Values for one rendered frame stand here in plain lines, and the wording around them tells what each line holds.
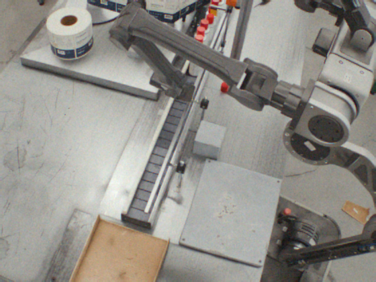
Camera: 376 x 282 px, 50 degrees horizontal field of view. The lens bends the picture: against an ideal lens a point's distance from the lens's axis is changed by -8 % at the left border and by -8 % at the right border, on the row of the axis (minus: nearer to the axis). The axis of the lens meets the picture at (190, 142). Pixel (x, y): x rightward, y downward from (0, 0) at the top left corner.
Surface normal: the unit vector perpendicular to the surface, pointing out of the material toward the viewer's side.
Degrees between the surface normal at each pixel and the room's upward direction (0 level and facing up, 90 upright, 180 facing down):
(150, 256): 0
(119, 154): 0
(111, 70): 0
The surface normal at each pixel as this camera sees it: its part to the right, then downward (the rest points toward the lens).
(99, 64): 0.09, -0.57
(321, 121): -0.47, 0.70
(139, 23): 0.13, -0.07
